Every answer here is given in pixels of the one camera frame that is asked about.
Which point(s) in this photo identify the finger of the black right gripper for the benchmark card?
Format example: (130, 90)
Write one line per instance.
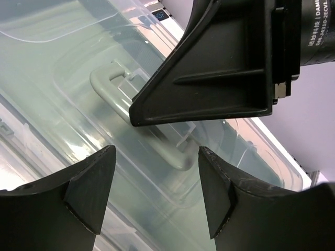
(235, 60)

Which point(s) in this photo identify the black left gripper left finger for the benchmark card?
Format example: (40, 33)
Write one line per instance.
(62, 211)

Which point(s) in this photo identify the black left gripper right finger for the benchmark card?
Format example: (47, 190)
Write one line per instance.
(246, 213)

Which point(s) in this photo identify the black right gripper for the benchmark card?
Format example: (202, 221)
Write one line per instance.
(303, 32)

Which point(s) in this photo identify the green plastic toolbox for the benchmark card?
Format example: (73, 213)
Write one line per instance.
(69, 70)

